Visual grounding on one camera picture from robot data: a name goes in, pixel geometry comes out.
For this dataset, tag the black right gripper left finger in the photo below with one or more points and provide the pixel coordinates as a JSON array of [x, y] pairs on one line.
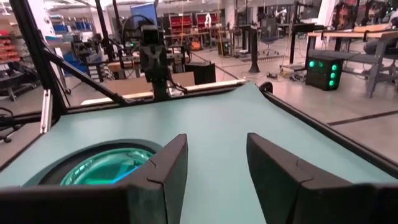
[[155, 193]]

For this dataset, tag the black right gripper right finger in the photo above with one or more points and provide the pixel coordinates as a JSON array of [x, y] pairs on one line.
[[295, 199]]

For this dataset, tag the small clear blue plate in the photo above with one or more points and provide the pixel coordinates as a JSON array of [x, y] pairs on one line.
[[102, 169]]

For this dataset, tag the large clear green plate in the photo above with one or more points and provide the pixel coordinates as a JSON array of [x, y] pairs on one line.
[[81, 174]]

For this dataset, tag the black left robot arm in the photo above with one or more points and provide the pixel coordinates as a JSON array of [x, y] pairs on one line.
[[160, 90]]

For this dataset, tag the brown desk top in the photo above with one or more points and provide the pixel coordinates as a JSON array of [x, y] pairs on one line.
[[130, 85]]

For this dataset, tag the orange object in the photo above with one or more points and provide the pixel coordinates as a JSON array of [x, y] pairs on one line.
[[196, 46]]

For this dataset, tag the red drawer cabinet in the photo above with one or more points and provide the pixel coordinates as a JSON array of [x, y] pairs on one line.
[[206, 20], [182, 21]]

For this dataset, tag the black box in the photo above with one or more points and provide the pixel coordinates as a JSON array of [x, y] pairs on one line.
[[202, 73]]

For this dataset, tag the blue panel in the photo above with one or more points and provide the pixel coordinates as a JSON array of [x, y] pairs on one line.
[[144, 12]]

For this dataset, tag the blue storage bin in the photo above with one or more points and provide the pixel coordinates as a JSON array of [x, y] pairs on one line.
[[74, 62]]

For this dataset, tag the teal table mat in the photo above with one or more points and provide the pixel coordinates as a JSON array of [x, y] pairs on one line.
[[217, 124]]

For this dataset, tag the black column stand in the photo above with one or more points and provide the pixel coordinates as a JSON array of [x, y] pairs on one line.
[[254, 49]]

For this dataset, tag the silver aluminium bar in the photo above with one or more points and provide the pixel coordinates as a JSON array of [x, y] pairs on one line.
[[46, 112]]

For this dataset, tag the grey office chair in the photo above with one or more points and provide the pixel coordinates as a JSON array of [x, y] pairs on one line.
[[269, 31]]

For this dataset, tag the dark green round bowl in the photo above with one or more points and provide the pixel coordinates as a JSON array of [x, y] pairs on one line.
[[29, 183]]

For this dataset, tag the black computer tower green lights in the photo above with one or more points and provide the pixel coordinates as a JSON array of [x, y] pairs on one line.
[[323, 74]]

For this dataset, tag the wooden workbench black legs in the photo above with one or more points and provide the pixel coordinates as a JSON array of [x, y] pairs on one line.
[[342, 35]]

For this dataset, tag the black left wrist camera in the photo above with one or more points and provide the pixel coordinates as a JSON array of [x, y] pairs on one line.
[[150, 35]]

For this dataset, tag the black metal table frame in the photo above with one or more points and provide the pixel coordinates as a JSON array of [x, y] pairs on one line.
[[38, 53]]

